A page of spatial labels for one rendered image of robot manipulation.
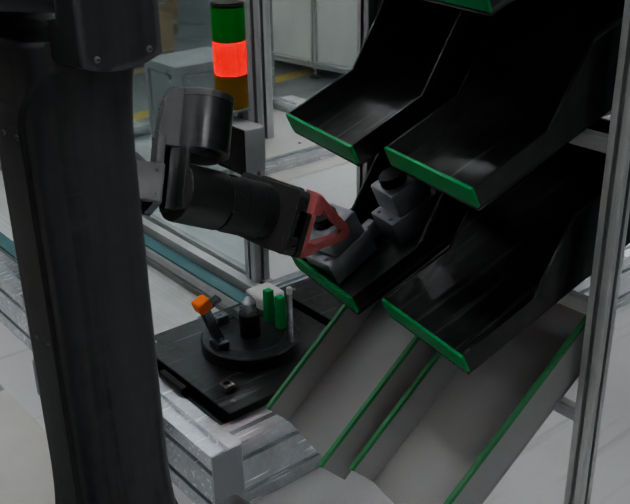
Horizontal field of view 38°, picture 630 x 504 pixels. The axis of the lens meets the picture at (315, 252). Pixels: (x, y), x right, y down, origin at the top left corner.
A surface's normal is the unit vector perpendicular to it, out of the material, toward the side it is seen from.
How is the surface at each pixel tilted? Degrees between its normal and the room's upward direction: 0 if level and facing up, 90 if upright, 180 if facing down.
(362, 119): 25
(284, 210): 65
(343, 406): 45
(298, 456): 90
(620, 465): 0
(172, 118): 60
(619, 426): 0
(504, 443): 90
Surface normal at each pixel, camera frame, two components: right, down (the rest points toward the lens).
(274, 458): 0.63, 0.31
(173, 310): -0.01, -0.91
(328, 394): -0.63, -0.49
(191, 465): -0.78, 0.27
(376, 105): -0.38, -0.73
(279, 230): -0.74, -0.15
